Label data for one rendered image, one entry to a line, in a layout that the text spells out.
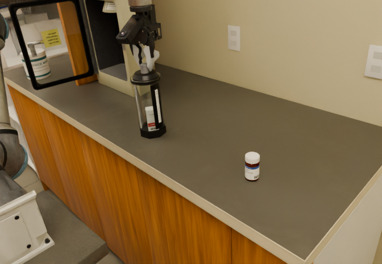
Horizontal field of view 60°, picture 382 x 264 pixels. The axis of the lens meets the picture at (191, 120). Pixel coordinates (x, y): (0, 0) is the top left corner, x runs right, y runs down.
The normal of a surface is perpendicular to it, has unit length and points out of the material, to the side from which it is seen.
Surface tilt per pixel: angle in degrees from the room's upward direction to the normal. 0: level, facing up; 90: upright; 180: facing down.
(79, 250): 0
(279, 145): 0
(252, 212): 0
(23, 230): 90
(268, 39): 90
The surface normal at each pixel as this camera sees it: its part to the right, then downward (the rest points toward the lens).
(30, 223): 0.69, 0.30
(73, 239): -0.07, -0.88
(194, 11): -0.71, 0.37
